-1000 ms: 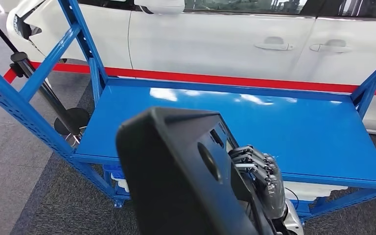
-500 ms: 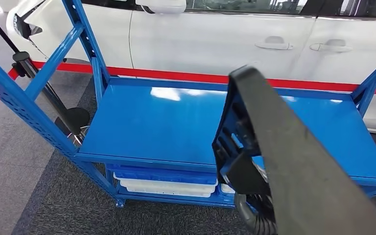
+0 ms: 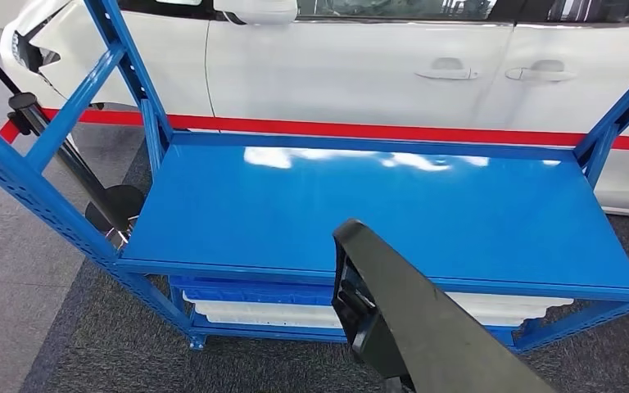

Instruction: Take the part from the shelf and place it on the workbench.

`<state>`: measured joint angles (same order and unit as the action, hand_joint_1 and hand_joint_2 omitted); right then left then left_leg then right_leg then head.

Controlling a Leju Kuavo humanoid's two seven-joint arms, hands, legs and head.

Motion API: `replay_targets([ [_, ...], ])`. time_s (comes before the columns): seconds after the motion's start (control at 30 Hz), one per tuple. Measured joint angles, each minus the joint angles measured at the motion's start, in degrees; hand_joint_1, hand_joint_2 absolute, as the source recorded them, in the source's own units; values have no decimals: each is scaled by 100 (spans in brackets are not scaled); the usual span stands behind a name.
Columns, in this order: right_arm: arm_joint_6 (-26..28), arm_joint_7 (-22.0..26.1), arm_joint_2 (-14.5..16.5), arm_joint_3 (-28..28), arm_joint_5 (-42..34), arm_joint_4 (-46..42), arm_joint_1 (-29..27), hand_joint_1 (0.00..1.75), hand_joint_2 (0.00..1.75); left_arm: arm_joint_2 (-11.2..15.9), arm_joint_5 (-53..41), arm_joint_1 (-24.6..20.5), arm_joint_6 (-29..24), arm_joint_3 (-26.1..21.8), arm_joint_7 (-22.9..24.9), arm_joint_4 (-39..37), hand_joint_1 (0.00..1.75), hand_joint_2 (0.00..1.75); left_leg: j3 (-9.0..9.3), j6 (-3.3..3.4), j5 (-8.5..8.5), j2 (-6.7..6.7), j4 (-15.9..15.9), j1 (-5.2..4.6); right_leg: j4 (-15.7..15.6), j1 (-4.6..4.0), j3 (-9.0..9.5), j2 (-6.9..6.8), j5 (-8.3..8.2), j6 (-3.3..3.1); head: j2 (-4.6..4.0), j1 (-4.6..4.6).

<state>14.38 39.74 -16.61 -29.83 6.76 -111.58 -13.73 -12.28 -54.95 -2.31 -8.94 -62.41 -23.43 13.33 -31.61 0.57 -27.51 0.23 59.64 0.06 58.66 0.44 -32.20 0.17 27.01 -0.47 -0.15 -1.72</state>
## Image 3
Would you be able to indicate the black plastic plate part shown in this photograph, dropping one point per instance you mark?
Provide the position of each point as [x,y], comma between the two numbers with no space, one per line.
[428,325]

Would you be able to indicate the blue metal shelf rack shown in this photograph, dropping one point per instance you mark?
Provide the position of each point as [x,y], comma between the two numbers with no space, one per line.
[293,217]

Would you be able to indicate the blue plastic bin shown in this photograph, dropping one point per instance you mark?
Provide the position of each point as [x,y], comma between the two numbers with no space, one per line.
[249,293]

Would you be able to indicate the white car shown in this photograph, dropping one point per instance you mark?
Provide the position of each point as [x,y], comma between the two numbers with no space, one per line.
[347,70]

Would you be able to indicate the black pole stand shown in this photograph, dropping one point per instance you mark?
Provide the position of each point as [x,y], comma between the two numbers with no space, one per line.
[124,201]

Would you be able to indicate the white car side mirror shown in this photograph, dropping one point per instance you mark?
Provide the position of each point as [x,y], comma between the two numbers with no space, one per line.
[260,11]

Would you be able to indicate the car headlight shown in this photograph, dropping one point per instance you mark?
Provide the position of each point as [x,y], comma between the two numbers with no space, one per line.
[32,51]

